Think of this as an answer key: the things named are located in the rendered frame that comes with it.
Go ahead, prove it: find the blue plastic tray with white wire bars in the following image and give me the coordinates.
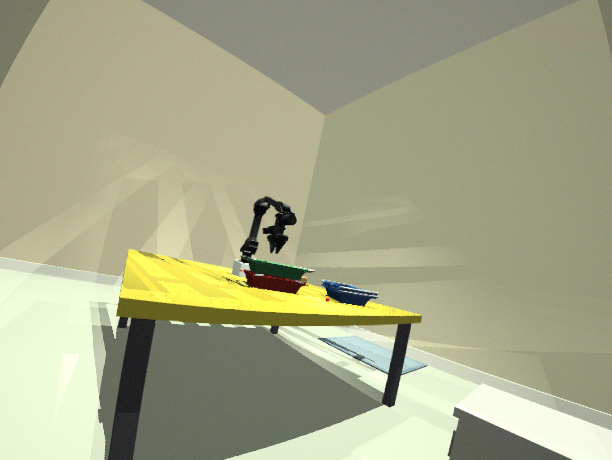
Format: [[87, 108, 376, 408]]
[[322, 280, 379, 296]]

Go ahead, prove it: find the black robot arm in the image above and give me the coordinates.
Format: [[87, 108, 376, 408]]
[[240, 196, 297, 258]]

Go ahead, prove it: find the red plastic tray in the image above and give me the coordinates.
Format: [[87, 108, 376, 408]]
[[243, 269, 309, 293]]

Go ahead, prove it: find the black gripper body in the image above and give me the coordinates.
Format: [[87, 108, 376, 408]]
[[267, 224, 288, 241]]

